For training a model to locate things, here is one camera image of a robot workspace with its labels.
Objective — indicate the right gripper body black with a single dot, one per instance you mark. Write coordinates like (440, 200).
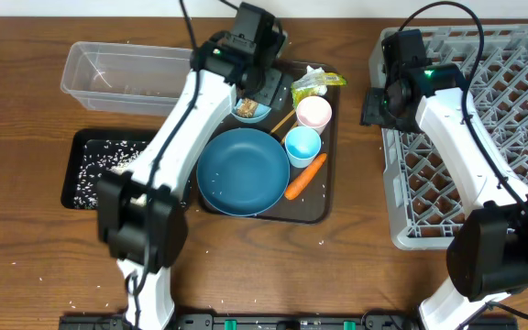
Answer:
(374, 111)

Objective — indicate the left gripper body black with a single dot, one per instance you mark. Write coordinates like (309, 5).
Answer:
(272, 90)

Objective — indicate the small light blue bowl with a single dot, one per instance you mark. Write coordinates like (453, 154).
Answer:
(260, 114)

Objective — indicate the brown food scrap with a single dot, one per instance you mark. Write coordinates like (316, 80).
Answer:
(246, 108)

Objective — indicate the pink plastic cup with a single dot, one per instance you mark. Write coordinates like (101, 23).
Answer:
(314, 112)

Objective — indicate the large dark blue plate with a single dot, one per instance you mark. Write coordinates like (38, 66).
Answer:
(243, 172)

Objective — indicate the pile of white rice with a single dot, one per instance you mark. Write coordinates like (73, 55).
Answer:
(99, 156)

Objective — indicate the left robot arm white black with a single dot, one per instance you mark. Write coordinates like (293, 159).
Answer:
(139, 212)

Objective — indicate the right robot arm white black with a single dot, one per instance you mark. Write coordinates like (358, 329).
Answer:
(487, 260)

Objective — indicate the grey dishwasher rack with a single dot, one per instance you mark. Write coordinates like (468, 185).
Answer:
(423, 204)

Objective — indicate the black waste tray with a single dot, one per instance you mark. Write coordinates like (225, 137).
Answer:
(84, 135)

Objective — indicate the yellow green snack wrapper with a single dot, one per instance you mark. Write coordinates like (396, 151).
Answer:
(315, 82)

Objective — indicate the light blue plastic cup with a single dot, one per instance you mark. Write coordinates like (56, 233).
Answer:
(302, 145)

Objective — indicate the orange carrot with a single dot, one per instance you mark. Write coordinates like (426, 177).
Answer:
(295, 188)

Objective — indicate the clear plastic container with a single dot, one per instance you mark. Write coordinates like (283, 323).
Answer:
(125, 78)

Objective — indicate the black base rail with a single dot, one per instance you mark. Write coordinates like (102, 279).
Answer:
(371, 321)

